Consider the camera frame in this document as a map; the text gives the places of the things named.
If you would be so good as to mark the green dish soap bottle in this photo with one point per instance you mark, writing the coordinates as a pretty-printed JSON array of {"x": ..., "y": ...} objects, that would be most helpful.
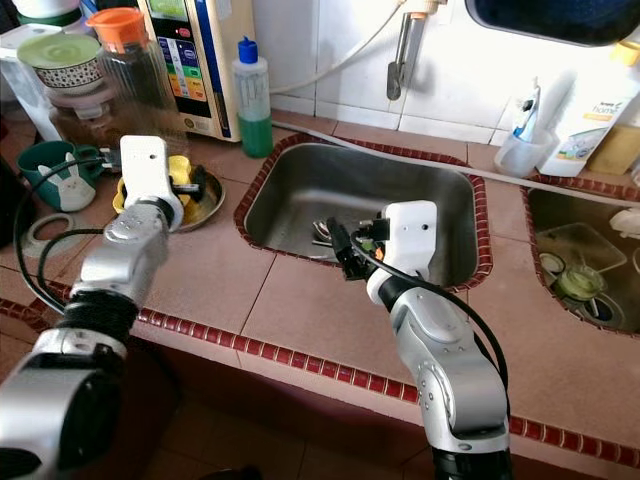
[{"x": 253, "y": 130}]

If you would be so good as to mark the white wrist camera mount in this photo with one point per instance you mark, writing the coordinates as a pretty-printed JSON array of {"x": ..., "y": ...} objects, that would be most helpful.
[
  {"x": 410, "y": 235},
  {"x": 145, "y": 170}
]

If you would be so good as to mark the black appliance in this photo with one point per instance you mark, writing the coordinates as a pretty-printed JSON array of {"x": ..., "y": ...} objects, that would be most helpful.
[{"x": 8, "y": 210}]

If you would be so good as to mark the patterned bowl green lid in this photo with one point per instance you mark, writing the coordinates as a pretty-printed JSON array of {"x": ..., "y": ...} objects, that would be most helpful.
[{"x": 58, "y": 55}]

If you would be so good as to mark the white detergent bottle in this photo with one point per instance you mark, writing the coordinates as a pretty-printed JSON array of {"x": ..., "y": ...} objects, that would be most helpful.
[{"x": 585, "y": 130}]

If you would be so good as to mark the grey wall faucet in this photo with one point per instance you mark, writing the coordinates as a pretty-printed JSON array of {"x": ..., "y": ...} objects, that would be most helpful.
[{"x": 402, "y": 55}]

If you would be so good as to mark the yellow plastic bowl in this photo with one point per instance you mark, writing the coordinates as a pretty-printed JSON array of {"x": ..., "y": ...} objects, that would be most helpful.
[{"x": 178, "y": 165}]

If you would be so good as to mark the clear plastic container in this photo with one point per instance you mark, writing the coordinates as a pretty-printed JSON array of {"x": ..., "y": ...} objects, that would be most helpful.
[{"x": 575, "y": 245}]

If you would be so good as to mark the brown glass jar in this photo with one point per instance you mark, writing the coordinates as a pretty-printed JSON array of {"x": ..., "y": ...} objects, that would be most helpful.
[{"x": 75, "y": 120}]

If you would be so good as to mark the beige water ionizer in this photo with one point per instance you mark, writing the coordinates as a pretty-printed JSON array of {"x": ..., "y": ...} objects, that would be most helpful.
[{"x": 190, "y": 60}]

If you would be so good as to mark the round steel plate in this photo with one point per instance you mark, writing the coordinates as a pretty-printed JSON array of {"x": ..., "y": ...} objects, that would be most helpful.
[{"x": 205, "y": 212}]

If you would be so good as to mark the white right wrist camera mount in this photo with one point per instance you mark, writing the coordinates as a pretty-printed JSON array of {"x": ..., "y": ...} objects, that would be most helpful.
[{"x": 410, "y": 235}]

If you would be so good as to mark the green rabbit mug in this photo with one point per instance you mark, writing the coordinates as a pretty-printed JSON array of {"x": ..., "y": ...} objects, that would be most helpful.
[{"x": 50, "y": 165}]

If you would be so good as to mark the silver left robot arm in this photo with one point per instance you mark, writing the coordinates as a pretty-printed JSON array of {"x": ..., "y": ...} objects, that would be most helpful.
[{"x": 120, "y": 270}]

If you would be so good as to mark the small steel sink basin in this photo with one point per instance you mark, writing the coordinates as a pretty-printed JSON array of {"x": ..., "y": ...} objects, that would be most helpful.
[{"x": 540, "y": 215}]

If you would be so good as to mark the steel spoon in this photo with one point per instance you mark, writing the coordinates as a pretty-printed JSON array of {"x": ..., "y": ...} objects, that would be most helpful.
[{"x": 322, "y": 232}]

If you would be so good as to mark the blue white toothbrush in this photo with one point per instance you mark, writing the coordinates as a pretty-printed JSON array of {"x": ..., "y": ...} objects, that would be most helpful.
[{"x": 528, "y": 112}]

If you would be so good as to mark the glass jar orange lid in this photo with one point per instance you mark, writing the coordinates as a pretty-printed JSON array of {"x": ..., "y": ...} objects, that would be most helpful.
[{"x": 117, "y": 28}]

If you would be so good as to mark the white plastic jug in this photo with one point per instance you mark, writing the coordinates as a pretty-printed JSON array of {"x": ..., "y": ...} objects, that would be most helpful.
[{"x": 20, "y": 90}]

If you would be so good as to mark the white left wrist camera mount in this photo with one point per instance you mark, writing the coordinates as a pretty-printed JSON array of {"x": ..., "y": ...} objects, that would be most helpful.
[{"x": 145, "y": 170}]

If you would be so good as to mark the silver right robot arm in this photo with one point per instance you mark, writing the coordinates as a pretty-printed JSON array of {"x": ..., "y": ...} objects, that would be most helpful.
[{"x": 450, "y": 370}]

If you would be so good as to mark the thin white tube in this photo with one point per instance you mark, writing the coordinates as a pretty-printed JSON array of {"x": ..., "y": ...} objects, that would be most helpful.
[{"x": 355, "y": 55}]

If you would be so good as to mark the dark blue tray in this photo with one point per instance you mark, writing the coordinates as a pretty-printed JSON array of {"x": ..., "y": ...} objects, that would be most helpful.
[{"x": 550, "y": 18}]

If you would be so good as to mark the large steel sink basin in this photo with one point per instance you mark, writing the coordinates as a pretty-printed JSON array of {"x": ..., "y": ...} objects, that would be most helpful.
[{"x": 310, "y": 190}]

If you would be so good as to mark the white green container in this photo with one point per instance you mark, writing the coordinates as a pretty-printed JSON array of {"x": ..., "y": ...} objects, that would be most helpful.
[{"x": 45, "y": 10}]

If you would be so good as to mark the translucent plastic cup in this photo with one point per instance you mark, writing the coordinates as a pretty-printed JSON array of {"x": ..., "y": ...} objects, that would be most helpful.
[{"x": 520, "y": 158}]

